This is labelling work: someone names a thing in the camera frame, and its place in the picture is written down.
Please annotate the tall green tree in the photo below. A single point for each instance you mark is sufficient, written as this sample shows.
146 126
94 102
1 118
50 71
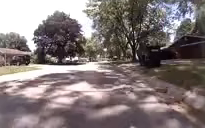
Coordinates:
134 50

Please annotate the grey asphalt road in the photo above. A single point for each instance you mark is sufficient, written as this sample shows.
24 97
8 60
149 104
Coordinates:
76 100

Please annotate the dark vehicle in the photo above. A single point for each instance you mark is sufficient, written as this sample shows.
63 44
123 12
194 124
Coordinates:
20 60
150 56

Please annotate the dark round tree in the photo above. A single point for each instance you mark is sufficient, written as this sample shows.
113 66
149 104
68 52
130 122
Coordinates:
58 35

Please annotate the grass lawn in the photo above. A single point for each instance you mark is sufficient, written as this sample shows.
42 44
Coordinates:
190 75

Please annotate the dark low building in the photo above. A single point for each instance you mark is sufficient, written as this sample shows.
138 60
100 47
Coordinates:
195 48

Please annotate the grass verge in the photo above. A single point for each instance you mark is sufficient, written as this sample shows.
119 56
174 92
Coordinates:
6 70

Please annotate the pale concrete kerb strip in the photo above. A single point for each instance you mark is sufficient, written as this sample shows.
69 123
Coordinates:
193 100

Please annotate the low house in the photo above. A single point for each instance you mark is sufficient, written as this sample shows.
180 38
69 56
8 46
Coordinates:
3 54

